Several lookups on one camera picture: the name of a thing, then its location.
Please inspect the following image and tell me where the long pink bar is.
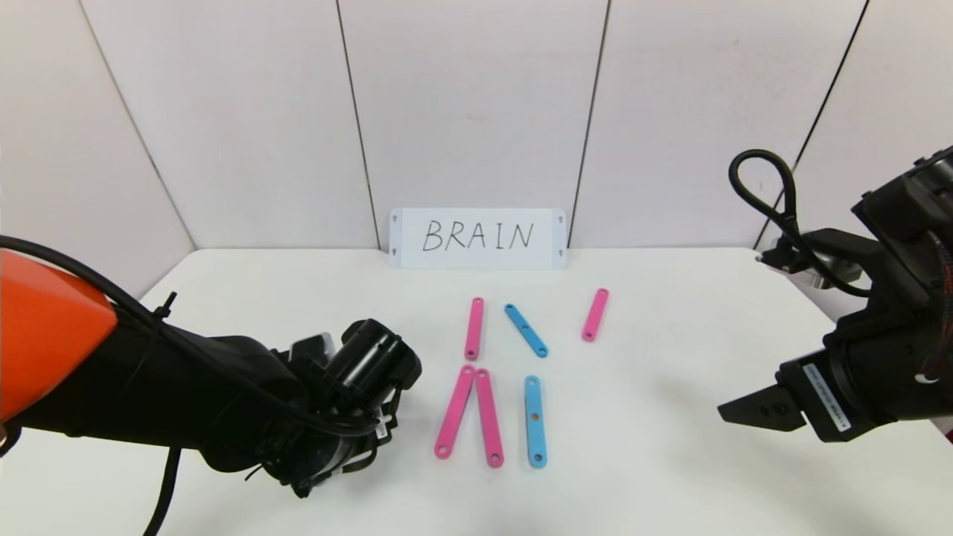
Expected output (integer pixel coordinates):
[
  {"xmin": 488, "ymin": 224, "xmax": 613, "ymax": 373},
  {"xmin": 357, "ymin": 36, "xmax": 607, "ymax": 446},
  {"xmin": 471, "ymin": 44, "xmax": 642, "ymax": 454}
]
[
  {"xmin": 475, "ymin": 368, "xmax": 506, "ymax": 469},
  {"xmin": 434, "ymin": 364, "xmax": 477, "ymax": 460},
  {"xmin": 465, "ymin": 297, "xmax": 485, "ymax": 361}
]

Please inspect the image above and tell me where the black looped camera cable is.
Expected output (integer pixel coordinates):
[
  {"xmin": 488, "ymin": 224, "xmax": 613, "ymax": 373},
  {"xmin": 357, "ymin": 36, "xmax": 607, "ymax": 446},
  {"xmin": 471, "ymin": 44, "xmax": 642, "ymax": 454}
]
[{"xmin": 728, "ymin": 149, "xmax": 873, "ymax": 299}]

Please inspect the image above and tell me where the white sign card reading BRAIN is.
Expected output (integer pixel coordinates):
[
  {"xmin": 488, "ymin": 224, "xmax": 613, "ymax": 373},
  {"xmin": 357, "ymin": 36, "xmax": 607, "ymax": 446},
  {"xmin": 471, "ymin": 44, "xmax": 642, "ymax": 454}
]
[{"xmin": 389, "ymin": 208, "xmax": 568, "ymax": 269}]

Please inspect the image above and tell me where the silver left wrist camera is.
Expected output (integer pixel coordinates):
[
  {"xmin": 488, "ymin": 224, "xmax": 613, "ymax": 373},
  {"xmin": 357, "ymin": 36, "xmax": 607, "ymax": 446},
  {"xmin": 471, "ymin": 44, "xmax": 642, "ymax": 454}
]
[{"xmin": 290, "ymin": 333, "xmax": 334, "ymax": 363}]

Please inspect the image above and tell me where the short pink bar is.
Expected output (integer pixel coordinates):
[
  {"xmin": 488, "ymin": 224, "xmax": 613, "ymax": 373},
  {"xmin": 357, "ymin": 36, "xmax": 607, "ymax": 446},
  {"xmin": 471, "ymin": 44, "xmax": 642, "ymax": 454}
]
[{"xmin": 581, "ymin": 288, "xmax": 611, "ymax": 343}]

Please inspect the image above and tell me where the long blue bar orange dot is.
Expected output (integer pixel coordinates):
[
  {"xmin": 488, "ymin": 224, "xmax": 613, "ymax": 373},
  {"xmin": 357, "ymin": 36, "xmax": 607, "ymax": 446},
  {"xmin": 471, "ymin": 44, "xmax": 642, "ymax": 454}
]
[{"xmin": 524, "ymin": 375, "xmax": 549, "ymax": 469}]

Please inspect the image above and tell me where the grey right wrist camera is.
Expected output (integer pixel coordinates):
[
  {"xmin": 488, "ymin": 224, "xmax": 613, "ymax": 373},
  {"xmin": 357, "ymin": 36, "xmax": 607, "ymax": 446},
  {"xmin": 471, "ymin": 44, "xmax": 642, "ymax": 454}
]
[{"xmin": 758, "ymin": 229, "xmax": 881, "ymax": 293}]

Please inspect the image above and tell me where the short blue bar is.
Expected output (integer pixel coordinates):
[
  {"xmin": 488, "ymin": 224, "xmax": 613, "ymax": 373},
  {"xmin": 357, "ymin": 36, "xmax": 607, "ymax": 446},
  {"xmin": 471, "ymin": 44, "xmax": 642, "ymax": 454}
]
[{"xmin": 504, "ymin": 303, "xmax": 549, "ymax": 359}]

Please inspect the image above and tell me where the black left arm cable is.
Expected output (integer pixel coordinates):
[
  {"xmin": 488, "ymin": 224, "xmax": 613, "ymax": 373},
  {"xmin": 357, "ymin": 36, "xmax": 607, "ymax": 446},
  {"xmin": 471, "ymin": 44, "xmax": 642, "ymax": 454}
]
[{"xmin": 141, "ymin": 447, "xmax": 184, "ymax": 536}]

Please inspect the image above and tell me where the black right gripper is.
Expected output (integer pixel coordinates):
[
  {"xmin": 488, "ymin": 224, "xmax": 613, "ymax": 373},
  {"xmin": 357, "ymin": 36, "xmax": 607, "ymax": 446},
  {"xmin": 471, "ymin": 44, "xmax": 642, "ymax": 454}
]
[{"xmin": 716, "ymin": 328, "xmax": 953, "ymax": 444}]

